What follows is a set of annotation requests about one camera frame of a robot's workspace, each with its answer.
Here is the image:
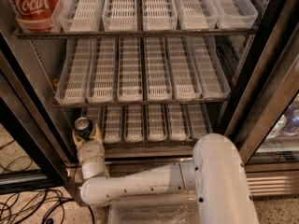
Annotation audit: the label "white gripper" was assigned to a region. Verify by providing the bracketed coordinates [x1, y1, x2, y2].
[72, 122, 107, 180]

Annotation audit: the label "blue pepsi can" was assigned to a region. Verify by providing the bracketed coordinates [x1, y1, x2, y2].
[74, 117, 93, 141]

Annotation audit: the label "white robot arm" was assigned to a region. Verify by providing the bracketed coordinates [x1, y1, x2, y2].
[72, 122, 259, 224]

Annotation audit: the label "bottom shelf tray one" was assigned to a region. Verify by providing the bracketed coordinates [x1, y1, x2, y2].
[81, 107, 102, 127]

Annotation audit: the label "bottom shelf tray two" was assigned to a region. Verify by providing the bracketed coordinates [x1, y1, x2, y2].
[102, 106, 121, 144]

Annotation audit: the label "shelf tray two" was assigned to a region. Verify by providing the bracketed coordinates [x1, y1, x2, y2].
[86, 38, 116, 104]
[102, 106, 121, 144]
[59, 0, 104, 33]

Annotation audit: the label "glass fridge door left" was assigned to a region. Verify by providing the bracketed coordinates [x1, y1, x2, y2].
[0, 35, 67, 194]

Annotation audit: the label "middle shelf tray one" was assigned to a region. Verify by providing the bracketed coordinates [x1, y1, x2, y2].
[55, 38, 92, 105]

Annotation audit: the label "bottom shelf tray three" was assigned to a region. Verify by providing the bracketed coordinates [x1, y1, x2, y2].
[124, 105, 144, 143]

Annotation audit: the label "shelf tray three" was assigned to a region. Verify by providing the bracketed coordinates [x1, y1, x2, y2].
[117, 37, 143, 102]
[102, 0, 137, 32]
[124, 105, 144, 143]

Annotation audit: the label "middle shelf tray two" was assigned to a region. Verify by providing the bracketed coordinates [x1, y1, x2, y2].
[86, 38, 116, 104]

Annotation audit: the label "bottom shelf tray four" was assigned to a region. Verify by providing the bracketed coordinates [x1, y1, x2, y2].
[147, 105, 167, 142]

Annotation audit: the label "shelf tray four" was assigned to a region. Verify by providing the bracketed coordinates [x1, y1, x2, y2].
[144, 37, 172, 101]
[142, 0, 178, 31]
[147, 105, 167, 142]

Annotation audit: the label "middle shelf tray three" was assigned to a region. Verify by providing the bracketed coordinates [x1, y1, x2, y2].
[117, 37, 143, 102]

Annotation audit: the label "bottom shelf tray five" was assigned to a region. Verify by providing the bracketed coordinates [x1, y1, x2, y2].
[166, 104, 190, 141]

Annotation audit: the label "shelf tray five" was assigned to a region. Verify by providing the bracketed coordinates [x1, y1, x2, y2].
[175, 0, 218, 30]
[166, 104, 190, 141]
[166, 37, 202, 101]

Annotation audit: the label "middle shelf tray four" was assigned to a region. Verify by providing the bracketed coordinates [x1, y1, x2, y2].
[144, 37, 172, 101]

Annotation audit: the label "stainless steel fridge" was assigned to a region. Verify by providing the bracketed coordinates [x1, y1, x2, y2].
[0, 0, 298, 205]

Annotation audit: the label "bottom shelf tray six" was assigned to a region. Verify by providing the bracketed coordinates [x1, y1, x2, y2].
[186, 104, 212, 139]

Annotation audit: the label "shelf tray six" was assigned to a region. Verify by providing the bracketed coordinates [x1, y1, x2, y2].
[190, 36, 231, 98]
[212, 0, 258, 29]
[186, 104, 212, 139]

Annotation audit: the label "middle shelf tray five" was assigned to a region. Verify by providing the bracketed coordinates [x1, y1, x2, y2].
[166, 37, 202, 101]

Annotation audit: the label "top shelf tray three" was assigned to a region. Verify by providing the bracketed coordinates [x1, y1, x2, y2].
[102, 0, 137, 32]

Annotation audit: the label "top shelf tray two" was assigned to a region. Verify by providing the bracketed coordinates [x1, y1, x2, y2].
[59, 0, 104, 33]

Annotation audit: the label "middle shelf tray six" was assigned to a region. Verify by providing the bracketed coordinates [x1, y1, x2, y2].
[190, 36, 231, 98]

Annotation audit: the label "red coca-cola can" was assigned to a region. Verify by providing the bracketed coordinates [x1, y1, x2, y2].
[4, 0, 62, 33]

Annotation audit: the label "top shelf tray four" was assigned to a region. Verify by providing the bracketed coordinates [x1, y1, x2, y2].
[142, 0, 178, 31]

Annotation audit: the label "top shelf tray five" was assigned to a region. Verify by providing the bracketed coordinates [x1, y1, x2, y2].
[175, 0, 218, 30]

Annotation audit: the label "top shelf tray six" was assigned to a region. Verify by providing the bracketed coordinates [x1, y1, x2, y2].
[212, 0, 258, 29]

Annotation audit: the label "white can behind door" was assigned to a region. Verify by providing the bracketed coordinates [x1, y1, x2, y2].
[267, 115, 287, 139]

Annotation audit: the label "blue can behind door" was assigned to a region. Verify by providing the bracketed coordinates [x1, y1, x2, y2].
[282, 105, 299, 136]

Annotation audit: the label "clear plastic bin on floor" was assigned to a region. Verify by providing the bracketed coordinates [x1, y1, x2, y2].
[107, 193, 201, 224]

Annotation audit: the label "black cables on floor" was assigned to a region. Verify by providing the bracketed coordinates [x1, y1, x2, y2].
[0, 124, 96, 224]

